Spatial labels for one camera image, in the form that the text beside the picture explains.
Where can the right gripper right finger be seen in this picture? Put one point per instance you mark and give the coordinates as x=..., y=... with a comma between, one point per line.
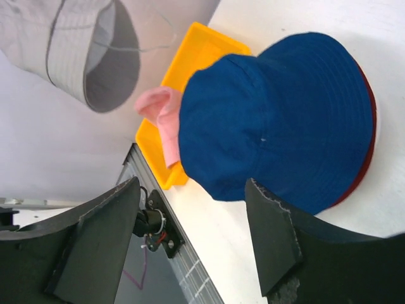
x=303, y=259

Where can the pink hat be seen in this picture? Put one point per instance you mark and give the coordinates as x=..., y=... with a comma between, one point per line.
x=161, y=107

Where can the yellow plastic bin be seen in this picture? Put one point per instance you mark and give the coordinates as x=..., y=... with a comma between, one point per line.
x=200, y=48

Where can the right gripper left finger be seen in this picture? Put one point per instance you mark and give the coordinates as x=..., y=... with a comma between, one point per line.
x=74, y=257

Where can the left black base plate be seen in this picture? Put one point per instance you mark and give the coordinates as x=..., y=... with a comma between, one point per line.
x=157, y=225

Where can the dark red bucket hat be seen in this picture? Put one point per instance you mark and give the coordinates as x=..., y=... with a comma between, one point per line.
x=366, y=138

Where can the grey hat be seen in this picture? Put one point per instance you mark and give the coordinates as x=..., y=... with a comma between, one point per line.
x=88, y=49

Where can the aluminium front rail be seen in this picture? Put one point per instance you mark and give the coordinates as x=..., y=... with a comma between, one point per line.
x=163, y=268

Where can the blue hat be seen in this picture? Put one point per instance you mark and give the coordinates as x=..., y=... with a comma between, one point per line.
x=288, y=118

